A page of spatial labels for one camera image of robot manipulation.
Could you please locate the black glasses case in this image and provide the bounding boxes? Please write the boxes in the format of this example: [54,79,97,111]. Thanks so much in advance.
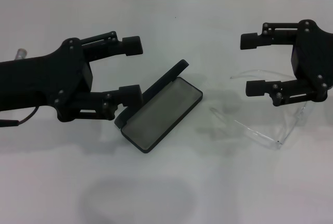
[114,59,203,154]

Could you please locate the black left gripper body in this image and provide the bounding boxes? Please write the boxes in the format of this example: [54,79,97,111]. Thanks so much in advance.
[0,37,94,123]

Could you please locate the clear white glasses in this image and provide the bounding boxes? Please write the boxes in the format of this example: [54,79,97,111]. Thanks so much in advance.
[230,69,311,152]

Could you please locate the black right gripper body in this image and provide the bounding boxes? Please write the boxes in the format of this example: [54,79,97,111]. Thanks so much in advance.
[290,19,333,102]

